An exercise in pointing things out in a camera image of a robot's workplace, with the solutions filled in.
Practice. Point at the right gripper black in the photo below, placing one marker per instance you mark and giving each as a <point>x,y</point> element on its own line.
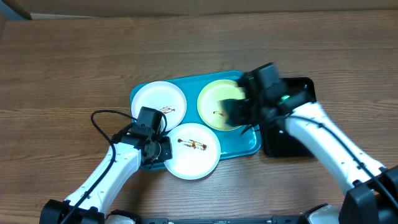
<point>240,114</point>

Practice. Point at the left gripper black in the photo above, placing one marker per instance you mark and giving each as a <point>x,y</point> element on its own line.
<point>166,152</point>

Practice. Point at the white plate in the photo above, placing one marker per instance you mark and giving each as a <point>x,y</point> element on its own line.
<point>162,96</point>
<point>196,151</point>

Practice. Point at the yellow-green plate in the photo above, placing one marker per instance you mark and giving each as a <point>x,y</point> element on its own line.
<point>209,103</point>

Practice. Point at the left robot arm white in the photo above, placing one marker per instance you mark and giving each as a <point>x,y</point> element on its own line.
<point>130,148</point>

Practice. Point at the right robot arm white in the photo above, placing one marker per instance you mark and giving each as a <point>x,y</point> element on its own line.
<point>369,188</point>

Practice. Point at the black rectangular tray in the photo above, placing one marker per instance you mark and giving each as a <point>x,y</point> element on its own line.
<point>275,141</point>

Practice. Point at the teal plastic tray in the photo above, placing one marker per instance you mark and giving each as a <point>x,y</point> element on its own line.
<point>233,143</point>

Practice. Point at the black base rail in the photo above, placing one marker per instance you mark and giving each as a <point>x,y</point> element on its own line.
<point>278,219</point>

